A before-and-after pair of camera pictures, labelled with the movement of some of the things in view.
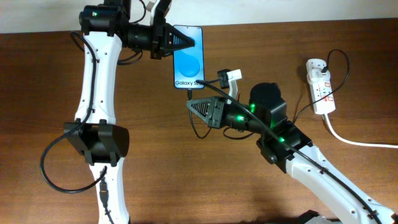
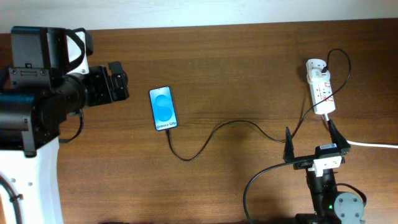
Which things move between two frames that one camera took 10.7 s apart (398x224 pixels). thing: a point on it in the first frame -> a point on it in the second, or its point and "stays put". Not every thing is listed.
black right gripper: x=216 y=112 -> x=304 y=158
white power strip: x=320 y=90 stays put
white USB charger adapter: x=316 y=76 stays put
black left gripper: x=163 y=33 -> x=104 y=91
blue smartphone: x=188 y=63 -> x=163 y=108
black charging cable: x=339 y=89 -> x=259 y=127
